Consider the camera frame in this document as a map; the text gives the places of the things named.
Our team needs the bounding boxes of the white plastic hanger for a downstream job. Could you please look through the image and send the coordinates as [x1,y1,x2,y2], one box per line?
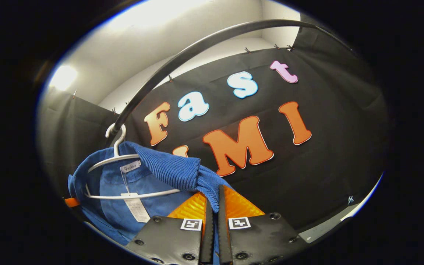
[84,123,181,200]

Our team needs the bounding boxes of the blue corduroy jacket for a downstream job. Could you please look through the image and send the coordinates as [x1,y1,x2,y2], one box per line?
[67,141,236,265]

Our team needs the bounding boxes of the black metal clothes rack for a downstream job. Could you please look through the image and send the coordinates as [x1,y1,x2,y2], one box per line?
[106,19,354,148]

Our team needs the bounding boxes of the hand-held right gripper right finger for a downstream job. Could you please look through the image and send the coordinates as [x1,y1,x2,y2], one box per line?
[218,184,308,265]

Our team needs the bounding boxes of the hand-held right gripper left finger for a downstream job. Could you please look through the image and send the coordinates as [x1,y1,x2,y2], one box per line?
[125,191,215,265]

